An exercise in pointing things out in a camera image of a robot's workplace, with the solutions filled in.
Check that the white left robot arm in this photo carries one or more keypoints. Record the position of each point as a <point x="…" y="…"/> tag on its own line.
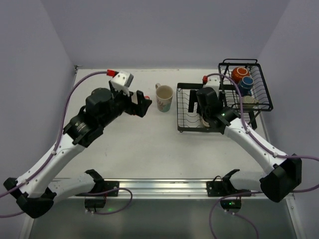
<point x="35" y="191"/>

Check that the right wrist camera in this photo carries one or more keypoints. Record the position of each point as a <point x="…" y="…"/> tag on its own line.
<point x="211" y="81"/>

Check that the small beige patterned cup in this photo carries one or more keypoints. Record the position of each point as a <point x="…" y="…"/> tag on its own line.
<point x="206" y="124"/>

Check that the tall floral cream mug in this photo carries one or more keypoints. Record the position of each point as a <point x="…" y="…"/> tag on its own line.
<point x="164" y="96"/>

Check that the cream round mug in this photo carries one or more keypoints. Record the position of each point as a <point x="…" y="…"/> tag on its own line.
<point x="249" y="103"/>

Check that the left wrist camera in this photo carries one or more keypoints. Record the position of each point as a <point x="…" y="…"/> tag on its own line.
<point x="120" y="81"/>

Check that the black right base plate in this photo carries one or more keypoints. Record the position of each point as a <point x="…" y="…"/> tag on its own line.
<point x="220" y="187"/>

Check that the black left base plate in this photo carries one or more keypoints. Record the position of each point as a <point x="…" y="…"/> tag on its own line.
<point x="105" y="186"/>

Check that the black wire dish rack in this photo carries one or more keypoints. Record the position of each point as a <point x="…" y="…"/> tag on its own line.
<point x="188" y="113"/>

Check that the blue round mug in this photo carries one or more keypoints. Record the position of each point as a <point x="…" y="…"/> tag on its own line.
<point x="245" y="85"/>

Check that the aluminium mounting rail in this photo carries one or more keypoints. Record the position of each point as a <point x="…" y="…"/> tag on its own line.
<point x="138" y="188"/>

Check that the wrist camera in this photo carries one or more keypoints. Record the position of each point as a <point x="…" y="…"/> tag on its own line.
<point x="120" y="81"/>
<point x="211" y="81"/>

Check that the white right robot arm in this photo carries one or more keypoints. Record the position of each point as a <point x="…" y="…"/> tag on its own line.
<point x="281" y="173"/>

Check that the orange round mug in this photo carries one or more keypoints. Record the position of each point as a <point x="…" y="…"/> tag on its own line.
<point x="238" y="73"/>

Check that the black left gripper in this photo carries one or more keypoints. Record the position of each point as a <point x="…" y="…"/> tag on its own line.
<point x="132" y="104"/>

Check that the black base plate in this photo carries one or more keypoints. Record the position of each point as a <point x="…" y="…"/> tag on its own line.
<point x="105" y="186"/>
<point x="220" y="187"/>

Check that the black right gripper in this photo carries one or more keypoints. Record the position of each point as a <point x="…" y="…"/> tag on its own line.
<point x="203" y="109"/>

